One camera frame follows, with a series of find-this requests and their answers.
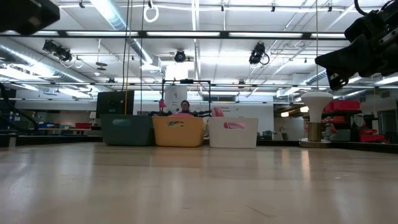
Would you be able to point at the white mushroom lamp metal base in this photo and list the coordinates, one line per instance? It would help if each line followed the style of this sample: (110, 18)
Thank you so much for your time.
(316, 102)

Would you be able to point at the yellow plastic bin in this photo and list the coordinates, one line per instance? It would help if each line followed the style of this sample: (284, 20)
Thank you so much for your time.
(178, 137)

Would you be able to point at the red storage bin rack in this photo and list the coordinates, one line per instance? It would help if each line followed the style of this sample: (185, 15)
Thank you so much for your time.
(342, 105)

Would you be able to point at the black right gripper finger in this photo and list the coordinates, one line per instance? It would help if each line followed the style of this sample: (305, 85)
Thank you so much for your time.
(348, 67)
(348, 48)

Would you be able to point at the white plastic bin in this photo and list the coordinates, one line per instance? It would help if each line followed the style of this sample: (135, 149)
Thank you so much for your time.
(233, 138)

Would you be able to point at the black overhead crossbar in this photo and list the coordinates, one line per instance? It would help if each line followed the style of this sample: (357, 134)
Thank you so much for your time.
(142, 34)

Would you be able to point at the black overhead camera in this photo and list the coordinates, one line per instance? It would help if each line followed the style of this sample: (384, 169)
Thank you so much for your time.
(179, 56)

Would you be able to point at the black aluminium table frame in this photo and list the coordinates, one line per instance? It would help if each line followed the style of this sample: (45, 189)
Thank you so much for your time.
(367, 147)

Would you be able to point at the person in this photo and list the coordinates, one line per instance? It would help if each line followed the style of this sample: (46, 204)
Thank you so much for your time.
(186, 105)

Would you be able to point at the small red object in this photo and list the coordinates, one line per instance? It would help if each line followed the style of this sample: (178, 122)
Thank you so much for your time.
(162, 104)

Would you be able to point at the teal plastic bin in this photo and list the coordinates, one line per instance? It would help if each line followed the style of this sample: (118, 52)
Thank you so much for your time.
(124, 133)

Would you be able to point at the black stand frame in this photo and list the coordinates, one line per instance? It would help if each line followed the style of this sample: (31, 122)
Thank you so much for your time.
(186, 81)

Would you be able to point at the black monitor panel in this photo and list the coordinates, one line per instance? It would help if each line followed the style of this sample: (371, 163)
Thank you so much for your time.
(113, 104)

